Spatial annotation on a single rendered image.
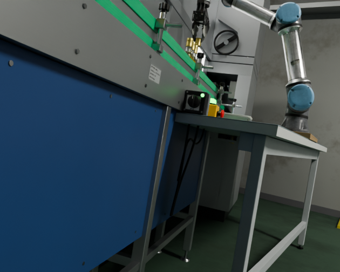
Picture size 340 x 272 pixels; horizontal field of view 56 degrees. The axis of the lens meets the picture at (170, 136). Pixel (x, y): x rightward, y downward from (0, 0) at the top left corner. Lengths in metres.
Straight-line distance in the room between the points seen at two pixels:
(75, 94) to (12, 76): 0.15
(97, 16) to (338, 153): 3.98
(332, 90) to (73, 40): 4.09
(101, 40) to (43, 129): 0.20
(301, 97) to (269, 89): 2.98
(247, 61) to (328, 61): 1.94
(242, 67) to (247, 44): 0.20
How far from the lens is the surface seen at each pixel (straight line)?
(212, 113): 1.43
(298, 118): 1.78
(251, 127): 1.05
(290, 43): 1.74
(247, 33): 2.87
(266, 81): 4.65
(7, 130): 0.50
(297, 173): 4.44
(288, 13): 1.77
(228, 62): 2.82
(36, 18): 0.50
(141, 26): 0.83
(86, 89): 0.63
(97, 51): 0.62
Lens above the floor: 0.67
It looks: 1 degrees down
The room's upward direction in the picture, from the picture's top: 9 degrees clockwise
